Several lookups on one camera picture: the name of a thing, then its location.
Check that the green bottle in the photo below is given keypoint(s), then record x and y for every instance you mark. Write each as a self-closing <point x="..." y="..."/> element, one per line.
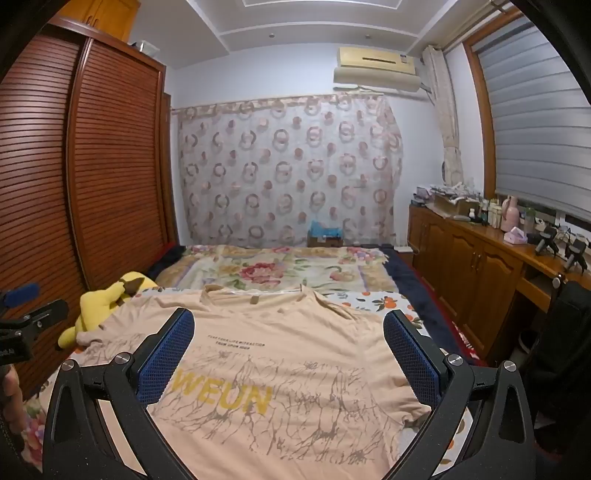
<point x="529" y="218"/>

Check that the cream wall air conditioner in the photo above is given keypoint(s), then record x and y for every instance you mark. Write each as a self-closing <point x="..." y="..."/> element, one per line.
<point x="369" y="57"/>

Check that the wooden overhead cabinet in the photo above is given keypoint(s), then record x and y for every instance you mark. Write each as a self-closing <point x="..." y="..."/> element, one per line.
<point x="101" y="18"/>

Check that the blue cloth item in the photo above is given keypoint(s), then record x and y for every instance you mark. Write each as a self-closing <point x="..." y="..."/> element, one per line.
<point x="324" y="228"/>

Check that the grey striped window blind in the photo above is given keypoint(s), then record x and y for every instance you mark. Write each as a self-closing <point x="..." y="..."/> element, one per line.
<point x="531" y="115"/>

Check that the beige printed t-shirt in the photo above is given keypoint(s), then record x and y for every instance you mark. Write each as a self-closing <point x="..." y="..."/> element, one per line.
<point x="277" y="332"/>

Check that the sheer circle-patterned curtain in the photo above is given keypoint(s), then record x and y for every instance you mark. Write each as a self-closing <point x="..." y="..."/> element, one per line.
<point x="286" y="170"/>

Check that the orange fruit print bedsheet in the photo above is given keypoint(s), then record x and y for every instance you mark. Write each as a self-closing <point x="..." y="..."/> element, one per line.
<point x="383" y="304"/>

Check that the pink bottle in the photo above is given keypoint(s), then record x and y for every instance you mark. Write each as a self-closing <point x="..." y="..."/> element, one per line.
<point x="509" y="214"/>

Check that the black backpack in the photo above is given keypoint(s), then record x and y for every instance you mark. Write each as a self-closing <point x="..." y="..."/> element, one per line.
<point x="563" y="346"/>

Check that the person's left hand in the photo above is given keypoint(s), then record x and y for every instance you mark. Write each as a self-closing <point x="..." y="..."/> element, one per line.
<point x="11" y="401"/>

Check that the wooden window frame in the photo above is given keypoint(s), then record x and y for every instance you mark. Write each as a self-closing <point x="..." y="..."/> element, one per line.
<point x="480" y="129"/>

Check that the beige tied drape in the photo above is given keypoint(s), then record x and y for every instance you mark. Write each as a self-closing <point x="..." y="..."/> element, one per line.
<point x="445" y="115"/>

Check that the white storage box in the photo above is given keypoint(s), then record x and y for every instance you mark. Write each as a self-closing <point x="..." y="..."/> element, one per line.
<point x="145" y="46"/>

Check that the small black tripod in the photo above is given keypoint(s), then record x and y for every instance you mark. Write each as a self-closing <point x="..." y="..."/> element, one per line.
<point x="548" y="235"/>
<point x="577" y="251"/>

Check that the brown slatted wooden wardrobe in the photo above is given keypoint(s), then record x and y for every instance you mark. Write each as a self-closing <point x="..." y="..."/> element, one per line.
<point x="115" y="161"/>

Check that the floral blanket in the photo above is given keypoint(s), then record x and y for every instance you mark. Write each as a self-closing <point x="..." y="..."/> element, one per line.
<point x="258" y="270"/>

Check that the pink tissue pack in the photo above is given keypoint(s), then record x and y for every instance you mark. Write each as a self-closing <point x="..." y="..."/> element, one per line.
<point x="514" y="237"/>

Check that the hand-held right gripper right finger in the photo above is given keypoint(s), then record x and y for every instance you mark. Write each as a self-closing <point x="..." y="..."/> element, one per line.
<point x="410" y="355"/>

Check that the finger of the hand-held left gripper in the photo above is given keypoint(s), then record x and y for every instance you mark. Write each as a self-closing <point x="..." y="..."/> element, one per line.
<point x="46" y="310"/>
<point x="19" y="293"/>

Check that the cardboard box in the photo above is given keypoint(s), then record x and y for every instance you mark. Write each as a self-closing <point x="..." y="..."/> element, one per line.
<point x="455" y="205"/>

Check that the yellow plush toy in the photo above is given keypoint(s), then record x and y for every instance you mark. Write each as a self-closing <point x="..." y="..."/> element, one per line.
<point x="97" y="304"/>

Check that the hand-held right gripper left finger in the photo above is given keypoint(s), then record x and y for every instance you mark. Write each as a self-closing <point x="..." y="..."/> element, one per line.
<point x="171" y="355"/>

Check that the wooden sideboard cabinet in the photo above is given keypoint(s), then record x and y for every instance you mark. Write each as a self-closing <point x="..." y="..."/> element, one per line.
<point x="461" y="249"/>

